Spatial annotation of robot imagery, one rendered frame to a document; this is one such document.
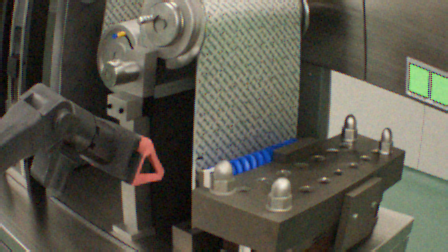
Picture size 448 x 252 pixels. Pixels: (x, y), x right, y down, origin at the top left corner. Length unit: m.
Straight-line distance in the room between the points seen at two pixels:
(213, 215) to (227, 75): 0.21
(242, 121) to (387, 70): 0.28
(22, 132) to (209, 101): 0.41
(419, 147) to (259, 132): 2.79
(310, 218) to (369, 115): 3.10
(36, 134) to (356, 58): 0.68
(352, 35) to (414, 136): 2.71
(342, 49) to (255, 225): 0.42
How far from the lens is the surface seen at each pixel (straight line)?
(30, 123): 0.93
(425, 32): 1.30
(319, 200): 1.18
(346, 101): 4.32
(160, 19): 1.21
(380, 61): 1.37
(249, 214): 1.13
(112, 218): 1.38
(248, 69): 1.28
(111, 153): 1.08
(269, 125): 1.35
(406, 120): 4.09
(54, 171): 1.03
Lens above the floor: 1.49
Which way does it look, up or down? 18 degrees down
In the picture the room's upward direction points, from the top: 3 degrees clockwise
